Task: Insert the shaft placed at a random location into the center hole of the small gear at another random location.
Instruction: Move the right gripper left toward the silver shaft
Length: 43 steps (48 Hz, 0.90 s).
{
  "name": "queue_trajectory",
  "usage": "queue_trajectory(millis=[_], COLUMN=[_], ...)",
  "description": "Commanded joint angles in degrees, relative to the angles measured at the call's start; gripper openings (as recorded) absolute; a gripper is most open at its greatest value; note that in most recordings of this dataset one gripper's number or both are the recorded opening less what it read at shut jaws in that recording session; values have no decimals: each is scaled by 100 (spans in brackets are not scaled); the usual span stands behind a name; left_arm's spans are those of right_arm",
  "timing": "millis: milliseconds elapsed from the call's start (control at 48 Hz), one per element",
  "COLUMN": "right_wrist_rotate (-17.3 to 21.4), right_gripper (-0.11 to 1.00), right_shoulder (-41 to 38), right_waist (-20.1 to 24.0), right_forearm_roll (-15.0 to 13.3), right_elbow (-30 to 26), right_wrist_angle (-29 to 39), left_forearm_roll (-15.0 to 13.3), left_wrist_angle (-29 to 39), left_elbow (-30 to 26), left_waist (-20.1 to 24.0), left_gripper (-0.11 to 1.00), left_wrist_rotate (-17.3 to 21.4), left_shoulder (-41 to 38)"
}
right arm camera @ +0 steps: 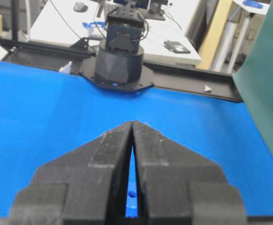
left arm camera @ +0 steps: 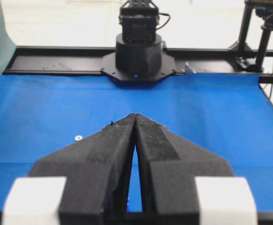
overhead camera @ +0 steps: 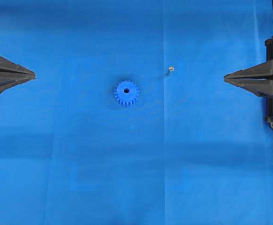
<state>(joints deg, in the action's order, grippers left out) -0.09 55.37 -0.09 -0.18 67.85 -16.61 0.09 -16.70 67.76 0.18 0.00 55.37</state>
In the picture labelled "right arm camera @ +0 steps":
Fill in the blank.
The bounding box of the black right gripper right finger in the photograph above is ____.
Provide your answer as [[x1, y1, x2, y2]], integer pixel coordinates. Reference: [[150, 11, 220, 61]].
[[133, 121, 247, 225]]

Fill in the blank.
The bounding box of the dark green board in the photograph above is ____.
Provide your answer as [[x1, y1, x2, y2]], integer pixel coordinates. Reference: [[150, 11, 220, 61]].
[[233, 1, 273, 156]]

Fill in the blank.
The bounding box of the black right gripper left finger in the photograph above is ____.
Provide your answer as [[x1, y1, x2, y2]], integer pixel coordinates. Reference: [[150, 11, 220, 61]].
[[9, 121, 133, 225]]

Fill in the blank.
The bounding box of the white desk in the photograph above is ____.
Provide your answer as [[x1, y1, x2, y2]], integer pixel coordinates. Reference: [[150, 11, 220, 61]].
[[30, 0, 201, 66]]

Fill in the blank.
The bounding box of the black hard drive box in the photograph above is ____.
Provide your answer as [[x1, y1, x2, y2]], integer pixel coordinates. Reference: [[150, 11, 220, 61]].
[[164, 40, 190, 54]]

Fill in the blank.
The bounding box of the grey computer mouse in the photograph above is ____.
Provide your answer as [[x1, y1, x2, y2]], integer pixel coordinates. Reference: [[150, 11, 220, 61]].
[[73, 2, 88, 13]]

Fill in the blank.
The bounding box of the blue table mat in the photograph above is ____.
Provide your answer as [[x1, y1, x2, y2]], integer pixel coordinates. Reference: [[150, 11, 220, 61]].
[[0, 61, 273, 217]]

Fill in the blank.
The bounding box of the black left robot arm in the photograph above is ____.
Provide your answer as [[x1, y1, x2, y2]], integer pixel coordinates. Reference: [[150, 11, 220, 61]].
[[9, 0, 153, 225]]

